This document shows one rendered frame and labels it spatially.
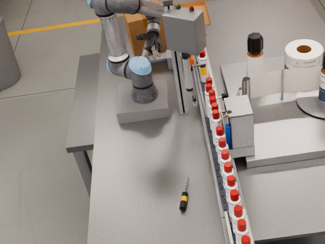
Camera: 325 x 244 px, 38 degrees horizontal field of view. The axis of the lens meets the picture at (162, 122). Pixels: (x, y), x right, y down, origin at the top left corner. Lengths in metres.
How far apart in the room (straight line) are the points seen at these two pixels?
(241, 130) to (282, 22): 1.33
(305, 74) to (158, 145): 0.84
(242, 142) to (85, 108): 1.03
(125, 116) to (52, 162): 1.31
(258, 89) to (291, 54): 0.29
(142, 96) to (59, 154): 1.40
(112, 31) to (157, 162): 0.71
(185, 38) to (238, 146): 0.55
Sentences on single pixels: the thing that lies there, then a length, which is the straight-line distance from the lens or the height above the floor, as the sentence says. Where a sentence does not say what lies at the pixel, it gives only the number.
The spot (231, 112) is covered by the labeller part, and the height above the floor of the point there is 1.14.
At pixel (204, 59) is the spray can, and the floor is 1.04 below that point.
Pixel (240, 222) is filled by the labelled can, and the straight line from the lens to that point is 1.79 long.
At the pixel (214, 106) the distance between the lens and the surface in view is 2.25.
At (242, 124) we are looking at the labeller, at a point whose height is 1.09.
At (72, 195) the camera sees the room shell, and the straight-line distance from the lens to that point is 3.50.
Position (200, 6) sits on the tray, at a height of 0.83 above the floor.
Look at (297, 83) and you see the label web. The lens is 2.56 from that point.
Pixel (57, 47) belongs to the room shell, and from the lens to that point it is 5.17.
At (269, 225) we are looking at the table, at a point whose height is 0.83.
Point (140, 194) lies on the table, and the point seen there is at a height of 0.83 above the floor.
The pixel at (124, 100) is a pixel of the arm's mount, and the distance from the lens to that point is 2.67.
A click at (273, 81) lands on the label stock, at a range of 2.52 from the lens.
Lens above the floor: 2.53
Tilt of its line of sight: 41 degrees down
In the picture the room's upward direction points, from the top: 11 degrees counter-clockwise
